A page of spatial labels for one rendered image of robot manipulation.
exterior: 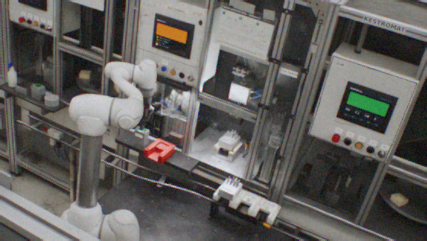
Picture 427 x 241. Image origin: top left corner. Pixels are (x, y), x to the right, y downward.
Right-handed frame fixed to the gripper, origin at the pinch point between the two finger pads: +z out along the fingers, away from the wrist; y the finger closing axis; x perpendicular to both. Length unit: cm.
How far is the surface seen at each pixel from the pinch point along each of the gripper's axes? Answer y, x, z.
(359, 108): -116, -7, -52
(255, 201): -80, 1, 19
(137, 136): 0.9, 2.9, 8.1
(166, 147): -16.5, -3.5, 11.6
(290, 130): -85, -11, -26
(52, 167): 111, -39, 107
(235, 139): -50, -29, 4
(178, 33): -13, -7, -59
